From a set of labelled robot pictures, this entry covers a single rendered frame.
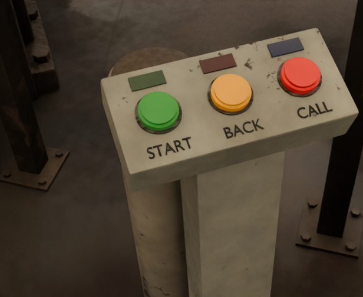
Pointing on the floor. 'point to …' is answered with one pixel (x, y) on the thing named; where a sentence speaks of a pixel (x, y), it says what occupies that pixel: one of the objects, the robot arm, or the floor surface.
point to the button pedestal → (228, 154)
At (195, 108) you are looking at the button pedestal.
